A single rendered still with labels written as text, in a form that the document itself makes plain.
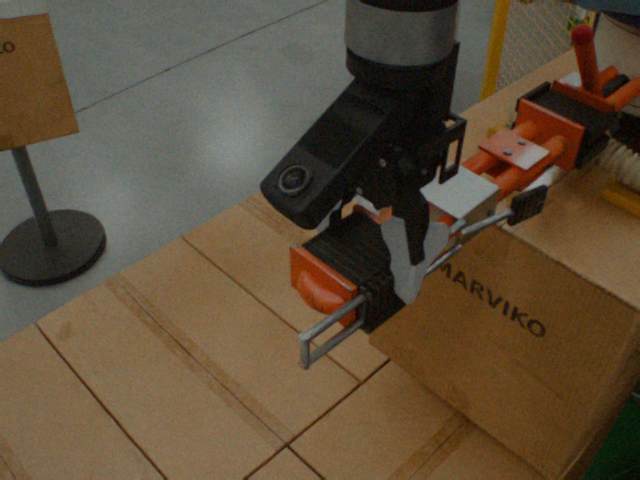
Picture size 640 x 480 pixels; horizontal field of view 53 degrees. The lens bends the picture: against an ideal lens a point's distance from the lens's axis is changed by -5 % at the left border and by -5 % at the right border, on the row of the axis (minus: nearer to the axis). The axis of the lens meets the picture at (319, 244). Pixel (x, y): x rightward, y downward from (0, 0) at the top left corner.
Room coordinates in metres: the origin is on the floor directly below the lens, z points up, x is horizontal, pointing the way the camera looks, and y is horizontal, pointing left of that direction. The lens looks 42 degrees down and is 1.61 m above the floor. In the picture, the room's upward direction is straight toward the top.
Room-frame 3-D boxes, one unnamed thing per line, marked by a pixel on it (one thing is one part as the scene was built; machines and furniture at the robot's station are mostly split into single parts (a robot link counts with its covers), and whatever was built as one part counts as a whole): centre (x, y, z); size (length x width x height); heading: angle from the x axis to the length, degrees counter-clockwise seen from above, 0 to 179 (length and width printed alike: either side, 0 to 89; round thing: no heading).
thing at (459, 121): (0.43, -0.06, 1.34); 0.09 x 0.08 x 0.12; 134
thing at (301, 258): (0.42, -0.03, 1.20); 0.08 x 0.07 x 0.05; 134
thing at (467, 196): (0.51, -0.13, 1.20); 0.07 x 0.07 x 0.04; 44
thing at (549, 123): (0.66, -0.29, 1.20); 0.10 x 0.08 x 0.06; 44
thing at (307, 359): (0.42, -0.11, 1.20); 0.31 x 0.03 x 0.05; 134
